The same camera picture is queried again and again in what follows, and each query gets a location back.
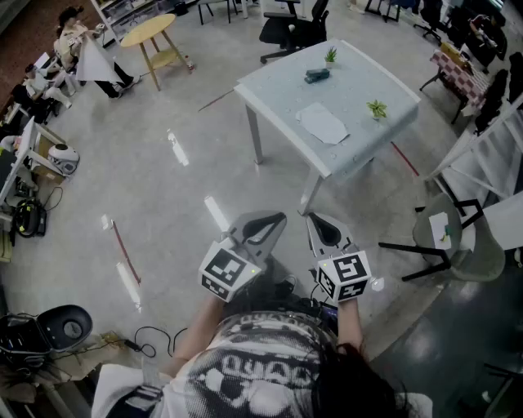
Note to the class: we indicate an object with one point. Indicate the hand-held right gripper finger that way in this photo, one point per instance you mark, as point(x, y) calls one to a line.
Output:
point(345, 236)
point(313, 241)

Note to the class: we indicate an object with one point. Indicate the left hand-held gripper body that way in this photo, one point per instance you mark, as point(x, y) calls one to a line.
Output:
point(224, 267)

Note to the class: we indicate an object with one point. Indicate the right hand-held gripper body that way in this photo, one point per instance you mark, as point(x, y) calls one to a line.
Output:
point(347, 273)

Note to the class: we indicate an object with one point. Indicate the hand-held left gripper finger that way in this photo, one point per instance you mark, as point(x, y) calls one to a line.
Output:
point(271, 241)
point(257, 214)

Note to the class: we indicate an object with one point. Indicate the white paper sheet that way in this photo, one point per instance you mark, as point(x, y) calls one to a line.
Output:
point(323, 122)

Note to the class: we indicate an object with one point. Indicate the dark green rectangular block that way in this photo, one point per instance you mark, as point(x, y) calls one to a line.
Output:
point(316, 75)

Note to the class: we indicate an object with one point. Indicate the person's left forearm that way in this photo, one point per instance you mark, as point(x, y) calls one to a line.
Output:
point(196, 330)

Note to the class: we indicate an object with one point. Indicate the person's right forearm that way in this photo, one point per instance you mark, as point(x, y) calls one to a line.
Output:
point(350, 326)

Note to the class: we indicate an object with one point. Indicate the person's black trousers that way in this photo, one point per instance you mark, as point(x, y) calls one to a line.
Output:
point(282, 285)

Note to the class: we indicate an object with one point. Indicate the grey chair with black legs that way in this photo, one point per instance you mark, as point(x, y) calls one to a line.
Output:
point(425, 232)

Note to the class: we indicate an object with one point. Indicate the small white paper note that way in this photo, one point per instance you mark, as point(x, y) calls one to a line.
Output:
point(437, 224)

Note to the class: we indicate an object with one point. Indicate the person's patterned white shirt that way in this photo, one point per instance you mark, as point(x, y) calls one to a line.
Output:
point(253, 367)

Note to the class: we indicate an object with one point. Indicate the variegated leafy potted plant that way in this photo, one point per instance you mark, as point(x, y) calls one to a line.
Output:
point(376, 108)

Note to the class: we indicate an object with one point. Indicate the floral white tablecloth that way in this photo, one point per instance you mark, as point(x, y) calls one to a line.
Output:
point(359, 81)

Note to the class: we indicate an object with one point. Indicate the white side table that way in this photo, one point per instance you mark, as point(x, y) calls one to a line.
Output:
point(504, 220)

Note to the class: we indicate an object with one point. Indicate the small red-capped bottle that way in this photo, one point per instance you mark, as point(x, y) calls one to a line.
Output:
point(189, 64)

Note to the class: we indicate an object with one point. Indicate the black round-lidded appliance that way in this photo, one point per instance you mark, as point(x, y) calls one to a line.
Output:
point(65, 326)

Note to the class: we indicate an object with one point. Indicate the spiky green potted plant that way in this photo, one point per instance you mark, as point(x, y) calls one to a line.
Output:
point(330, 58)

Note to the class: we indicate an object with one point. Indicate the white rounded device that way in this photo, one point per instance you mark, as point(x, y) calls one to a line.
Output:
point(63, 157)

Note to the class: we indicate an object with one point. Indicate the black office chair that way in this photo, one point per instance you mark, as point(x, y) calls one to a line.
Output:
point(302, 24)

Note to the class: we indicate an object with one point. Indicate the checkered cloth table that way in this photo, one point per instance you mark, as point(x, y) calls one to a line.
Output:
point(461, 77)

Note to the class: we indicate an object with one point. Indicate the white shelf of black items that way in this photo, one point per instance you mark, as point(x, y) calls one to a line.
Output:
point(492, 98)

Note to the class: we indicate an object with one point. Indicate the round wooden table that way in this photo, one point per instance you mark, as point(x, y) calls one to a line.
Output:
point(147, 27)

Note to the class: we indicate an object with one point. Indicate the large white sheet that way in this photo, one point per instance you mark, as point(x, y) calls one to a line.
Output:
point(96, 63)

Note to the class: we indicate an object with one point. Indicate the white work desk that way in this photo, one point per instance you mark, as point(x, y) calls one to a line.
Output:
point(28, 139)

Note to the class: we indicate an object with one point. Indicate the white storage shelf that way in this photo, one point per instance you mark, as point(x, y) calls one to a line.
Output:
point(122, 16)

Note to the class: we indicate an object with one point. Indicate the white table frame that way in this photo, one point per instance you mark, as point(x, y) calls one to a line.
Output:
point(254, 134)

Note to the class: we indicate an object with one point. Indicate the white wall rack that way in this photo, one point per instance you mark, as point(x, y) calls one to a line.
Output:
point(482, 151)

